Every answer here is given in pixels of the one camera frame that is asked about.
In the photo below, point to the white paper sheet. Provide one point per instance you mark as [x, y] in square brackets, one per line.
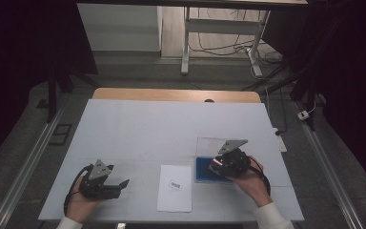
[174, 198]

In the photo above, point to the white power strip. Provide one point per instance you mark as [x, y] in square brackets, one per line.
[281, 143]

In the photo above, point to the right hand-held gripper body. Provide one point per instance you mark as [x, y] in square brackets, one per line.
[235, 163]

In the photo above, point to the dark curtain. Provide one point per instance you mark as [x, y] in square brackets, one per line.
[12, 63]
[359, 79]

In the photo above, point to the light grey cabinet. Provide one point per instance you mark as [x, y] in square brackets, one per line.
[119, 28]

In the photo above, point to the aluminium rail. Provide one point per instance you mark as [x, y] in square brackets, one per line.
[330, 171]
[25, 171]

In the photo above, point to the white table cover sheet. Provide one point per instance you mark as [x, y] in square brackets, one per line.
[139, 133]

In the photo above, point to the person's right hand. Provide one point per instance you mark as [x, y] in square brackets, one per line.
[254, 186]

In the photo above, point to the black tripod stand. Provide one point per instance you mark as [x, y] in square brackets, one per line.
[51, 95]

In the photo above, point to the black floor socket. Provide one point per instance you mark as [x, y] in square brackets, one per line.
[60, 134]

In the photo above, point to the blue tray box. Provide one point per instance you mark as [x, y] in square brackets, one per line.
[203, 173]

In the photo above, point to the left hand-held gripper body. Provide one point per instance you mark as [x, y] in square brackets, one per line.
[97, 190]

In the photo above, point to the white desk frame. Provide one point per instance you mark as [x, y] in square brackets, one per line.
[219, 26]

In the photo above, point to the small white adapter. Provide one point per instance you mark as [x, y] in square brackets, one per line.
[303, 115]

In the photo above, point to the person's left hand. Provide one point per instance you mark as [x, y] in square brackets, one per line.
[79, 206]

